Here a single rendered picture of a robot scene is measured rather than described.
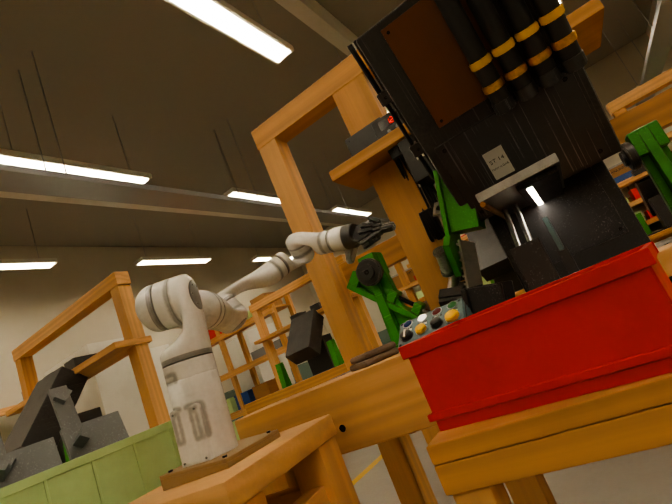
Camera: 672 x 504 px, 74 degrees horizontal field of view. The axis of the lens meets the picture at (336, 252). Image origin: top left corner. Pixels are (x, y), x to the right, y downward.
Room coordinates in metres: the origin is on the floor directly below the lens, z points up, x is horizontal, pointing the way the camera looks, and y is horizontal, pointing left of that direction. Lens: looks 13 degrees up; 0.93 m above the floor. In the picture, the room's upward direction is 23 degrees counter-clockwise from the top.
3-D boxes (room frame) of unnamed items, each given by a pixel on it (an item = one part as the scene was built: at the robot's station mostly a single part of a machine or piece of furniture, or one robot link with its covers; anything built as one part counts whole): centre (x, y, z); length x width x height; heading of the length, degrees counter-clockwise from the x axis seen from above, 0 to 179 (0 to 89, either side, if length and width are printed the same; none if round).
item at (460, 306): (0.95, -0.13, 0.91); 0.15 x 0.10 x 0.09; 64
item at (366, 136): (1.46, -0.26, 1.59); 0.15 x 0.07 x 0.07; 64
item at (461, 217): (1.11, -0.33, 1.17); 0.13 x 0.12 x 0.20; 64
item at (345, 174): (1.37, -0.54, 1.52); 0.90 x 0.25 x 0.04; 64
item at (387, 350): (1.06, 0.01, 0.91); 0.10 x 0.08 x 0.03; 122
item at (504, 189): (1.01, -0.46, 1.11); 0.39 x 0.16 x 0.03; 154
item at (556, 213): (1.21, -0.59, 1.07); 0.30 x 0.18 x 0.34; 64
